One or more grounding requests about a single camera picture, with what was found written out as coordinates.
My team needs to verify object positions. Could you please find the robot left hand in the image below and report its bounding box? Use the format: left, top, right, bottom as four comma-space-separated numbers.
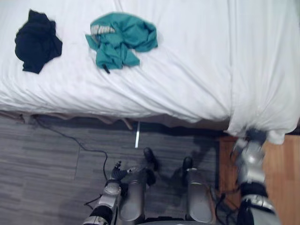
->
111, 160, 136, 182

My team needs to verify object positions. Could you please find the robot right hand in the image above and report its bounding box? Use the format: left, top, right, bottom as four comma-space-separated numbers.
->
243, 126, 268, 144

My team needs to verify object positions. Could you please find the white duvet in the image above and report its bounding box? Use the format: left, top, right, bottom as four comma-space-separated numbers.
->
225, 0, 300, 145

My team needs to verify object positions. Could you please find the white bed sheet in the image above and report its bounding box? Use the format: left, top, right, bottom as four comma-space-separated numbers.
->
0, 0, 235, 125

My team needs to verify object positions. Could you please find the crumpled teal cloth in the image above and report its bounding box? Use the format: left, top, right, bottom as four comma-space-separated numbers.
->
84, 11, 159, 75

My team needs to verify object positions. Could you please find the crumpled black cloth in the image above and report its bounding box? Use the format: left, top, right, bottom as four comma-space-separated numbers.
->
14, 8, 63, 75

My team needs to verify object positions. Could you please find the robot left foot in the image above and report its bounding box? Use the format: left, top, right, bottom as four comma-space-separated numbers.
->
143, 147, 159, 171

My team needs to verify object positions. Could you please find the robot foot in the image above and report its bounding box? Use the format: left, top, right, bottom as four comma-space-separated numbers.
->
143, 147, 159, 171
182, 156, 194, 172

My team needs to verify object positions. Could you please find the white floor tape strip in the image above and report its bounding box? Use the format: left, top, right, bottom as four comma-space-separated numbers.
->
134, 121, 142, 150

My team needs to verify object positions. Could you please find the robot grey torso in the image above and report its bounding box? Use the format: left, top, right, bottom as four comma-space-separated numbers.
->
145, 217, 188, 225

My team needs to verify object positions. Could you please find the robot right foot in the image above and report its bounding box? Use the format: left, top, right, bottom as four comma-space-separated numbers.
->
182, 156, 194, 172

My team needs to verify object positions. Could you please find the robot right leg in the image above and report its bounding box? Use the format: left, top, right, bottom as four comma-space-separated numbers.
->
186, 167, 217, 225

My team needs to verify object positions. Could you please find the thin black floor cable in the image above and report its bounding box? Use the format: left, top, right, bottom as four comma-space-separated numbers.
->
32, 116, 110, 207

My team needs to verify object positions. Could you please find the black cable loop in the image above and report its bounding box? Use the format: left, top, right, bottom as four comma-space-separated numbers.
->
214, 188, 243, 225

